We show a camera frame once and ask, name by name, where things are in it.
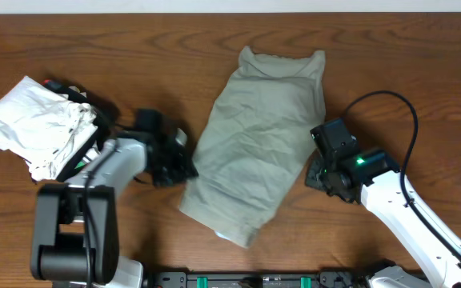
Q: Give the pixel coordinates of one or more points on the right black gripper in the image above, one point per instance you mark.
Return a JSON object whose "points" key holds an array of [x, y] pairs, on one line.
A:
{"points": [[312, 177]]}

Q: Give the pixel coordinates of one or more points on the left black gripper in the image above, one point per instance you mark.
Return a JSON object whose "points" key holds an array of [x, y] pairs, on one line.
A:
{"points": [[173, 169]]}

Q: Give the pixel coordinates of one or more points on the grey-green shorts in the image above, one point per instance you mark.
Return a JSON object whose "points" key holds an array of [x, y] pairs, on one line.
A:
{"points": [[255, 144]]}

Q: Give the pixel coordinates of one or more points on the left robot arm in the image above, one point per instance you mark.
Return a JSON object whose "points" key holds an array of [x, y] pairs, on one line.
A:
{"points": [[75, 239]]}

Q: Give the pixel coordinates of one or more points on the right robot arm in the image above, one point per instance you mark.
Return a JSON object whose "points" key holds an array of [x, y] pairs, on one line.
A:
{"points": [[374, 180]]}

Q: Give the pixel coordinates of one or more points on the black folded garment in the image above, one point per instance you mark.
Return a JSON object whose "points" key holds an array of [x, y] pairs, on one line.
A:
{"points": [[97, 129]]}

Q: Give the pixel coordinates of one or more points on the white folded garment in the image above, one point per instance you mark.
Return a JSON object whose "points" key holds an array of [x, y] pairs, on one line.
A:
{"points": [[41, 127]]}

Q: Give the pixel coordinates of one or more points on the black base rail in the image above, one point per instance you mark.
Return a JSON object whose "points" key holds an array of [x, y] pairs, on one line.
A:
{"points": [[324, 279]]}

